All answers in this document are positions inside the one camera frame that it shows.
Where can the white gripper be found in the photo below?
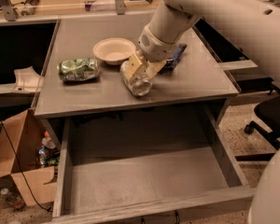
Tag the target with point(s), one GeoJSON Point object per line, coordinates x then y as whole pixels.
{"type": "Point", "coordinates": [156, 48]}

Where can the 7up soda can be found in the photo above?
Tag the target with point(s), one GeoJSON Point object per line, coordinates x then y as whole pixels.
{"type": "Point", "coordinates": [140, 86]}

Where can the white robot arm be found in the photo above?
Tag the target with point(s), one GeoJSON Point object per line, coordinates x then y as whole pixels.
{"type": "Point", "coordinates": [250, 25]}

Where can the grey counter cabinet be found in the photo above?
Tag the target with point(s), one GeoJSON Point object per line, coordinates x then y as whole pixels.
{"type": "Point", "coordinates": [197, 77]}

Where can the grey open drawer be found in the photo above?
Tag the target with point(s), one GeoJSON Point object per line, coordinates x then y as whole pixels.
{"type": "Point", "coordinates": [164, 166]}

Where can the blue chip bag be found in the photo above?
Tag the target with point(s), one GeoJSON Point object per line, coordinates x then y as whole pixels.
{"type": "Point", "coordinates": [173, 61]}

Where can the white paper bowl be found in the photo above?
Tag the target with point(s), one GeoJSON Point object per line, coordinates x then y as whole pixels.
{"type": "Point", "coordinates": [114, 51]}

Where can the green chip bag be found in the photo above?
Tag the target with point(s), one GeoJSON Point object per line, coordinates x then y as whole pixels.
{"type": "Point", "coordinates": [78, 70]}

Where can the bottles in cardboard box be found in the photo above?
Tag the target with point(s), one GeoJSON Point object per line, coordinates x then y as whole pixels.
{"type": "Point", "coordinates": [47, 154]}

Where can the black office chair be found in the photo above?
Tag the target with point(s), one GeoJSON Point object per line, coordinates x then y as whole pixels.
{"type": "Point", "coordinates": [269, 112]}

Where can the brown cardboard box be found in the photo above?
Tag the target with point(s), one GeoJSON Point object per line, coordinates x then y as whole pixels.
{"type": "Point", "coordinates": [20, 139]}

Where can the plastic bottle on floor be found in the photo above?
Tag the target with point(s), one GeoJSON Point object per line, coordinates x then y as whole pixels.
{"type": "Point", "coordinates": [13, 198]}

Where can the grey bracket left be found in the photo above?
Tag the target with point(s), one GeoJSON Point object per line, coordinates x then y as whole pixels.
{"type": "Point", "coordinates": [27, 80]}

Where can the grey metal post left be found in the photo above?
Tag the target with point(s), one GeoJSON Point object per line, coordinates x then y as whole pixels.
{"type": "Point", "coordinates": [8, 9]}

